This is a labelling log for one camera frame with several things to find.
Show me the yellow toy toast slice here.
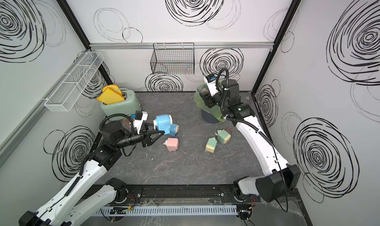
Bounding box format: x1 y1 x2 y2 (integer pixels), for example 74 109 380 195
97 85 125 105

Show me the white wire shelf basket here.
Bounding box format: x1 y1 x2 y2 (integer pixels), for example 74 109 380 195
44 51 104 112

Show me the green sharpener bottom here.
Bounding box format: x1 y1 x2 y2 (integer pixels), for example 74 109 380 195
205 137 217 153

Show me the grey slotted cable duct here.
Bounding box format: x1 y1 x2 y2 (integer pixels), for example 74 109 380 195
93 205 238 218

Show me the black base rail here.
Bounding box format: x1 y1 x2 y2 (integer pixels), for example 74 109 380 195
110 183 297 206

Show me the pink pencil sharpener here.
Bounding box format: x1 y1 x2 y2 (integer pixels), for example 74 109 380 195
164 138 179 151

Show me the mint green toaster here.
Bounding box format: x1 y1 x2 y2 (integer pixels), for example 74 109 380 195
100 88 142 116

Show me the bin with green bag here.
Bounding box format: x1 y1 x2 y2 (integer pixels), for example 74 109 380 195
194 84 226 124

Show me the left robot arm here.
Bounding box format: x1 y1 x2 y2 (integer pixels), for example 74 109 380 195
18 111 165 226

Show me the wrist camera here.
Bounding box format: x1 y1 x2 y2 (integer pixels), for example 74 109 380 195
131 110 148 134
204 73 219 96

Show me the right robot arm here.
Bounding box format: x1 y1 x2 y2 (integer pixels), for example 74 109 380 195
199 68 301 202

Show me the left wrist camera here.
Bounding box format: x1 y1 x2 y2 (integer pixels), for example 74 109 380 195
131 110 148 134

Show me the black wire basket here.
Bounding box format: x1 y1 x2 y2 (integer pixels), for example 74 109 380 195
150 43 195 75

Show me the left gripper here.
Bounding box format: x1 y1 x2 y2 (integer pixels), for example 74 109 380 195
116 123 164 151

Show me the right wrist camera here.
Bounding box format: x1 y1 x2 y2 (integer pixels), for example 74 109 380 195
204 73 219 96

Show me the green sharpener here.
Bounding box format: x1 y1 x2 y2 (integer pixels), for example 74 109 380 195
205 137 217 153
215 130 231 144

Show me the blue sharpener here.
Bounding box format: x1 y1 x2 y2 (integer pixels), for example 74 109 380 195
169 123 179 137
153 114 173 135

